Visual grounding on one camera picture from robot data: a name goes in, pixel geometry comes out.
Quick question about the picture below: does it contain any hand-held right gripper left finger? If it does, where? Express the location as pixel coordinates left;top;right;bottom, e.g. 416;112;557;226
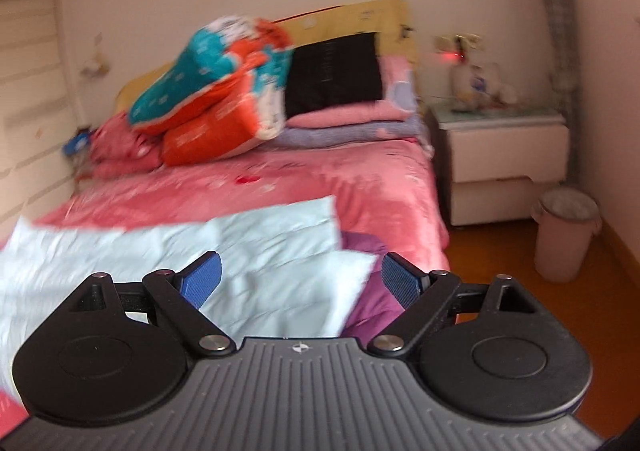
65;251;238;359

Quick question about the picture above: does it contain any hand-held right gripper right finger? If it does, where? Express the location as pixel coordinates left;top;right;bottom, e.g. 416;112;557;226
368;252;548;359

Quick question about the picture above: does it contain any light blue down jacket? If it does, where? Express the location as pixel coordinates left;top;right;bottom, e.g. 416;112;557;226
0;195;381;397

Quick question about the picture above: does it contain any purple down jacket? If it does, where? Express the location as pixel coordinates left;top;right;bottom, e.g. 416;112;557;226
340;230;421;339

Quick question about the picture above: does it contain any pink plush bed blanket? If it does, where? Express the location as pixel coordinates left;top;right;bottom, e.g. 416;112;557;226
0;138;451;434

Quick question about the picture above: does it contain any pink heart print pillow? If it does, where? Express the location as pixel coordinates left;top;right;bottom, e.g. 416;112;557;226
92;111;163;163
90;151;167;180

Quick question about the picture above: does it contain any lavender folded blanket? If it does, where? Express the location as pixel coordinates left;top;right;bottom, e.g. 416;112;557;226
272;115;433;152

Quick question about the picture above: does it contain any white nightstand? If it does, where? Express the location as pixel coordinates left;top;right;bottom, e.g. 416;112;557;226
425;104;571;227

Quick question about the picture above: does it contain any pink trash bin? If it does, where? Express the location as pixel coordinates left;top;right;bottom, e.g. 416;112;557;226
531;188;603;283

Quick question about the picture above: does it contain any plain pink pillow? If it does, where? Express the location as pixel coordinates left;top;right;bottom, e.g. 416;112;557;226
287;55;418;128

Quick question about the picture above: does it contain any blue box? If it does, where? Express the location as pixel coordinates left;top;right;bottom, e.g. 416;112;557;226
62;128;94;157

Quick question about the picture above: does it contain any teal and orange folded quilt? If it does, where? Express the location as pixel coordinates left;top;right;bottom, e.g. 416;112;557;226
127;16;296;167

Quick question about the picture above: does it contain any black cloth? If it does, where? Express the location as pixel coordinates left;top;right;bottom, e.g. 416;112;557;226
284;31;385;119

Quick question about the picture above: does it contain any white wardrobe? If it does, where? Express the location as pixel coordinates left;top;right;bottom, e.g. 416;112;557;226
0;0;82;232

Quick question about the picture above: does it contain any yellow padded headboard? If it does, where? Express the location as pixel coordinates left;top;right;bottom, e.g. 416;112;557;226
115;0;418;117

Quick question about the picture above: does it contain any grey insulated pipe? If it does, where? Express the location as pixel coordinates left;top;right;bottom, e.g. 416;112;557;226
522;0;586;192

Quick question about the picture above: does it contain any photo frame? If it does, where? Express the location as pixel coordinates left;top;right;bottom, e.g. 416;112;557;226
450;64;488;105

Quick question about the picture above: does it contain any hanging wall ornament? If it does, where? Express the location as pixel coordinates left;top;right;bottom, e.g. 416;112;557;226
80;31;113;79

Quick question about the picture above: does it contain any white wall socket panel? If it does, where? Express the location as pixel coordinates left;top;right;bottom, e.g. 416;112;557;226
432;34;485;52

